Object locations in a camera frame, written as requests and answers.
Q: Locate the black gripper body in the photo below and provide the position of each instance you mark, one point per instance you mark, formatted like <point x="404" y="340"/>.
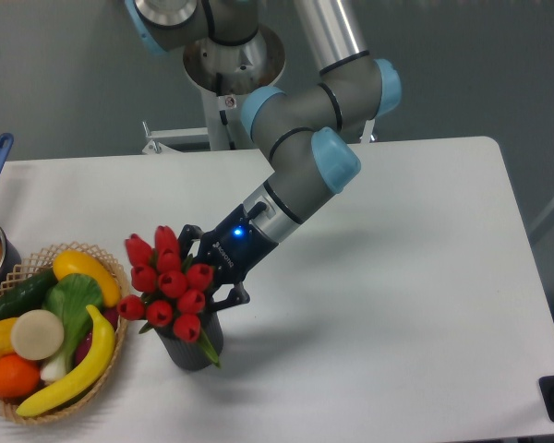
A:
<point x="235" y="246"/>

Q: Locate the yellow banana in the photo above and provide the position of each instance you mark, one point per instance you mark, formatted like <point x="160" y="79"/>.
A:
<point x="81" y="377"/>

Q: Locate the green cucumber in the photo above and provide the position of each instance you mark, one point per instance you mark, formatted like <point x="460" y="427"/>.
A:
<point x="27" y="295"/>

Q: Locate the red tulip bouquet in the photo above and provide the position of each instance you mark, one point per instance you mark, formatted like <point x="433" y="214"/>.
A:
<point x="171" y="290"/>

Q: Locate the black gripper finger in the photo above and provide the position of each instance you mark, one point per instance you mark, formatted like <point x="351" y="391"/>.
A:
<point x="187" y="237"/>
<point x="238" y="295"/>

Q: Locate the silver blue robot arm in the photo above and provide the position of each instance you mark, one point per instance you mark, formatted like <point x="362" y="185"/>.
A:
<point x="236" y="60"/>

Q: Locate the dark grey ribbed vase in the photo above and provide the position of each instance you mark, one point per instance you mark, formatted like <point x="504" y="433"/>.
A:
<point x="193" y="356"/>

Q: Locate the green bok choy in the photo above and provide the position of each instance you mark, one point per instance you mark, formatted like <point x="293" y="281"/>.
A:
<point x="68" y="301"/>

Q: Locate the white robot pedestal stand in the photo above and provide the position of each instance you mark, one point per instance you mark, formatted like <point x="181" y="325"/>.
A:
<point x="281" y="125"/>

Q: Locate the orange fruit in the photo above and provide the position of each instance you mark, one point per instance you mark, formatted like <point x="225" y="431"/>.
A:
<point x="19" y="377"/>

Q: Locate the beige round disc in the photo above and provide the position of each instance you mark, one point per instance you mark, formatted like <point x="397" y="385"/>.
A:
<point x="37" y="335"/>

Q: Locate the purple red vegetable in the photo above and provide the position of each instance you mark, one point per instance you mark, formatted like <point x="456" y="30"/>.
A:
<point x="83" y="348"/>

